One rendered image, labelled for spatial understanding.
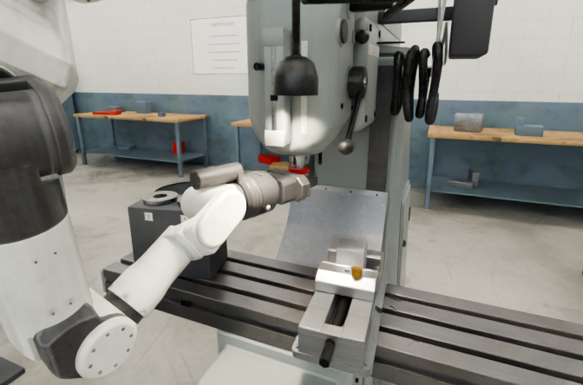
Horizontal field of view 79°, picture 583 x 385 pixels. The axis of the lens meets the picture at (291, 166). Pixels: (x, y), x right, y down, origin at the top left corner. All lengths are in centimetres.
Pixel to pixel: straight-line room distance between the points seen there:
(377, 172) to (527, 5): 410
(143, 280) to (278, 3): 52
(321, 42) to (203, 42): 545
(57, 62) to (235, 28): 531
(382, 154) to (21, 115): 92
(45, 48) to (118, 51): 679
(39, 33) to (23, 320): 33
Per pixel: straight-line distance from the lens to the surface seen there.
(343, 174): 116
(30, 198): 43
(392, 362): 82
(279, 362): 90
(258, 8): 72
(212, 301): 91
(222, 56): 588
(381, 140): 111
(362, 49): 84
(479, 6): 93
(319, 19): 68
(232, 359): 92
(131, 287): 58
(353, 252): 80
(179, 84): 640
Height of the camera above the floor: 146
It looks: 14 degrees down
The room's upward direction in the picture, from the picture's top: straight up
